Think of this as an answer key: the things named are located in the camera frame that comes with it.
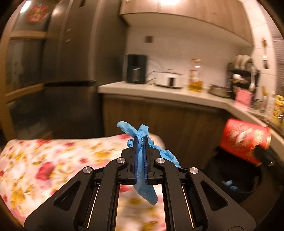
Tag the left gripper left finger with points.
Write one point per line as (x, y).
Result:
(129, 172)

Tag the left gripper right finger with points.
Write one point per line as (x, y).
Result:
(152, 174)

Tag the blue glove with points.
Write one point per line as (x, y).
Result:
(141, 187)

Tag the red paper cup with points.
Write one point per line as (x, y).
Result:
(240, 138)

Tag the black trash bin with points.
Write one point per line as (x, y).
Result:
(240, 179)

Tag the wooden lower cabinet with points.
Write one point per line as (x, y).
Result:
(190, 131)

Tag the wooden cabinet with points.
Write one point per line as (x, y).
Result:
(190, 131)
(226, 20)

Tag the white rice cooker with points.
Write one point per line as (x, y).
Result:
(169, 79)

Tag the floral tablecloth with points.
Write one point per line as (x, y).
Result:
(33, 170)

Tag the cooking oil bottle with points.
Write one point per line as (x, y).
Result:
(195, 77)

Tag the stainless steel bowl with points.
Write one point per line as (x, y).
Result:
(219, 91)

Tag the black air fryer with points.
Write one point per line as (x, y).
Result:
(136, 68)

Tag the pink utensil holder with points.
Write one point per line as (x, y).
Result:
(243, 99)

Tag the beer can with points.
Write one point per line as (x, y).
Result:
(263, 103)

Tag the black dish rack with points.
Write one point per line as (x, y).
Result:
(242, 73)

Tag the yellow detergent bottle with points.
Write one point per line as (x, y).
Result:
(277, 115)

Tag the white dish soap bottle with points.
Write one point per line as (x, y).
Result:
(270, 105)

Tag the grey refrigerator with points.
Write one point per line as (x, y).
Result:
(84, 49)

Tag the wooden framed glass door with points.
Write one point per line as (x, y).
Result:
(23, 111)

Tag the hanging spatula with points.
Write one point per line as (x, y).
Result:
(265, 59)

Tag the wooden upper cabinet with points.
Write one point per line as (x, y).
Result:
(226, 20)

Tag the window blinds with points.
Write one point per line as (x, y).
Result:
(279, 56)

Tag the wall socket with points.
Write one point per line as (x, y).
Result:
(148, 39)

